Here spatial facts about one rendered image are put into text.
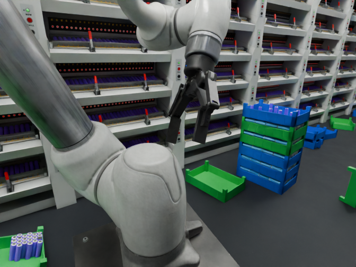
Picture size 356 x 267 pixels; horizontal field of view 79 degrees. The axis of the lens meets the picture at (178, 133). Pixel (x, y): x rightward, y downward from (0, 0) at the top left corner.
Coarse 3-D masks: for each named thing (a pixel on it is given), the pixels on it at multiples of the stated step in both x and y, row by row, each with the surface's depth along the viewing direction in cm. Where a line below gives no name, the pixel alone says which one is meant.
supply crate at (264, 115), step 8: (256, 104) 138; (264, 104) 138; (248, 112) 126; (256, 112) 122; (264, 112) 119; (272, 112) 116; (288, 112) 128; (296, 112) 106; (304, 112) 122; (264, 120) 120; (272, 120) 116; (280, 120) 113; (288, 120) 110; (296, 120) 109; (304, 120) 116
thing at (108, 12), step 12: (48, 0) 86; (60, 0) 89; (72, 0) 94; (156, 0) 125; (60, 12) 91; (72, 12) 93; (84, 12) 95; (96, 12) 97; (108, 12) 100; (120, 12) 102
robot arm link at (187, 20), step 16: (192, 0) 56; (208, 0) 53; (224, 0) 54; (176, 16) 58; (192, 16) 54; (208, 16) 52; (224, 16) 54; (176, 32) 59; (192, 32) 54; (224, 32) 55
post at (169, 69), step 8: (168, 0) 116; (184, 0) 118; (184, 48) 126; (176, 56) 125; (160, 64) 135; (168, 64) 127; (184, 64) 129; (168, 72) 129; (184, 80) 132; (176, 88) 131; (168, 96) 134; (168, 104) 136; (184, 112) 139; (176, 144) 143; (176, 152) 144
